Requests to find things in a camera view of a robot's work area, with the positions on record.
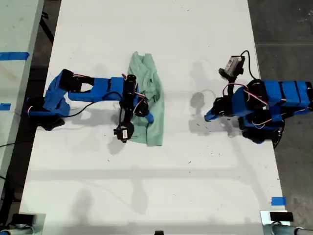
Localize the pale green T-shirt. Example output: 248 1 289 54
127 50 165 147

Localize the black stand leg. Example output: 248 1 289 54
39 4 55 45

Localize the small black box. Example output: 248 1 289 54
11 213 35 225
269 211 293 222

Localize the grey blue tube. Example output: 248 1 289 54
264 221 306 235
0 224 35 235

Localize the long blue tape strip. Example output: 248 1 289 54
0 51 30 61

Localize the white side table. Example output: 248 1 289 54
0 0 45 194

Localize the black camera stalk round mount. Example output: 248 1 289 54
118 107 134 128

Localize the black camera box white label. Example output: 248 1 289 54
113 123 135 143

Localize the grey black camera box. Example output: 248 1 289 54
219 55 246 80

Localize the black camera cable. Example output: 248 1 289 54
241 50 260 81
62 100 97 118

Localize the silver metal bracket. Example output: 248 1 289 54
260 210 288 232
18 212 46 235

